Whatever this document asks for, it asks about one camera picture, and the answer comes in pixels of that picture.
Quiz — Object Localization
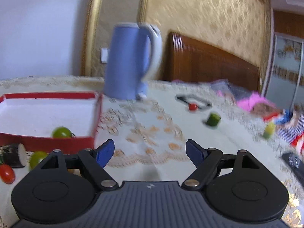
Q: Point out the green tomato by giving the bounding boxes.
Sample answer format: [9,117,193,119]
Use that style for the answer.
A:
[29,151,48,170]
[52,127,73,139]

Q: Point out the green cucumber piece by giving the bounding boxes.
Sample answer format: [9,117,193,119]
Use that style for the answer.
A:
[206,112,221,127]

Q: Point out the small red cherry tomato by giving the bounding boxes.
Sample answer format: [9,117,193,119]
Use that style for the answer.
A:
[188,103,198,111]

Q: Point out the floral lace tablecloth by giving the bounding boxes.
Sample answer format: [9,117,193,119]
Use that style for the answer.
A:
[1,76,303,227]

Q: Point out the yellow green toy piece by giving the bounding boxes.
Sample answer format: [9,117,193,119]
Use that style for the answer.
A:
[262,122,276,139]

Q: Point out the red shallow box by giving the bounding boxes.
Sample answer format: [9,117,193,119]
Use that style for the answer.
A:
[1,92,103,154]

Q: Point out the black remote control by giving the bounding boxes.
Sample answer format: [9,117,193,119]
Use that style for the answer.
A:
[281,152,304,187]

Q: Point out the pink bedding clothes pile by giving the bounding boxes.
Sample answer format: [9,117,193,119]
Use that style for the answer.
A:
[205,79,303,155]

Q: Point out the wooden headboard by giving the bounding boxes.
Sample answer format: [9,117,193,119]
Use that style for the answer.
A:
[162,31,261,91]

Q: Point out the wardrobe sliding door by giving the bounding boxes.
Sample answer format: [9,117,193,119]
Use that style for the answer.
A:
[262,33,303,110]

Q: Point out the blue electric kettle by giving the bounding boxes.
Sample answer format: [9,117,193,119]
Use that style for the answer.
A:
[104,23,162,100]

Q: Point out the black rectangular frame right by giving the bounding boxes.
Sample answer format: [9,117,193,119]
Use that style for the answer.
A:
[176,94,212,111]

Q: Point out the white wall switch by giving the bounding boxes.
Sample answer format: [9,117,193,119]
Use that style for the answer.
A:
[101,47,109,63]

